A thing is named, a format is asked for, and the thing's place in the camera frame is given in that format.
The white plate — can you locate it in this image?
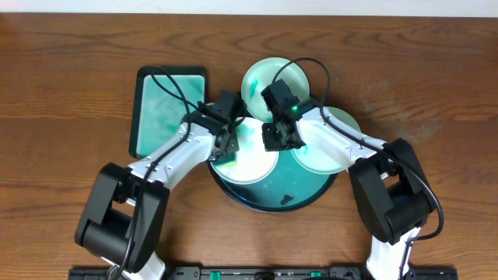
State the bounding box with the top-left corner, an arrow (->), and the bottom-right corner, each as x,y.
211,117 -> 279,184

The round dark teal tray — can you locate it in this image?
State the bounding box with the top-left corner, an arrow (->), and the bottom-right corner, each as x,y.
206,91 -> 339,213

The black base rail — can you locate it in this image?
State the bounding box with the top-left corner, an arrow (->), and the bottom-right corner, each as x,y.
68,265 -> 459,280

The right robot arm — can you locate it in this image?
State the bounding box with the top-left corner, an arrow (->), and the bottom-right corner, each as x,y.
262,105 -> 444,279

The mint plate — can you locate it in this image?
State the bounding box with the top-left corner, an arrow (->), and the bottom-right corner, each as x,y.
291,107 -> 361,174
241,58 -> 310,122

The rectangular green tray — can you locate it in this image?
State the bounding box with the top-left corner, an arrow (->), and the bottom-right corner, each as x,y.
128,65 -> 209,159

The small black debris piece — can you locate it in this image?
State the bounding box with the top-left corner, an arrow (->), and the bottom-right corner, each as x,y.
280,194 -> 293,205

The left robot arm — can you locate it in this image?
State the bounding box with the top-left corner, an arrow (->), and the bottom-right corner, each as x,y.
75,111 -> 238,279

